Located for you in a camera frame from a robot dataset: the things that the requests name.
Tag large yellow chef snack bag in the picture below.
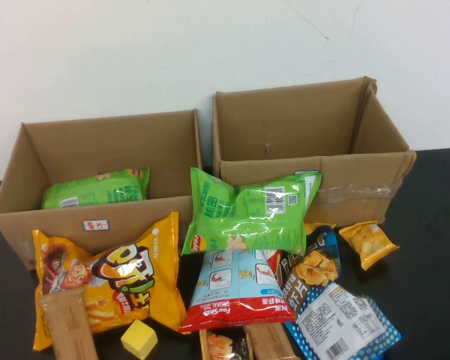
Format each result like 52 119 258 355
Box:
31 211 188 353

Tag dark blue shrimp chips bag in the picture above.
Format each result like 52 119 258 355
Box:
277 224 402 360

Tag brown wrapped snack bar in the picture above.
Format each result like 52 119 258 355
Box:
243 321 301 360
38 287 99 360

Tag white sticker red chips writing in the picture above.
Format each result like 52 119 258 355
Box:
82 219 110 233

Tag tall cardboard box with tape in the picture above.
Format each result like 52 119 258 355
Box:
211 76 417 230

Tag red blue Four Seas bag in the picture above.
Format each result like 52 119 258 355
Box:
177 247 298 335

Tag yellow foam cube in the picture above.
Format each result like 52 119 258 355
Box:
119 319 160 357

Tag green chips bag barcode side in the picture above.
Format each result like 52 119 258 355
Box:
181 166 323 260

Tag plain yellow snack bag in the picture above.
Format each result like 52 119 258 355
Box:
303 222 337 236

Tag green Lay's cucumber chips bag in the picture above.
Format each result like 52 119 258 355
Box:
40 167 151 210

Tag cardboard box with chips label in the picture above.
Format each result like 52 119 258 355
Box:
0 108 204 272

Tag brown packet with orange snack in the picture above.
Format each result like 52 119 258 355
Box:
198 328 254 360

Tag small yellow snack packet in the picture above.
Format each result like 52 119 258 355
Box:
337 220 400 272

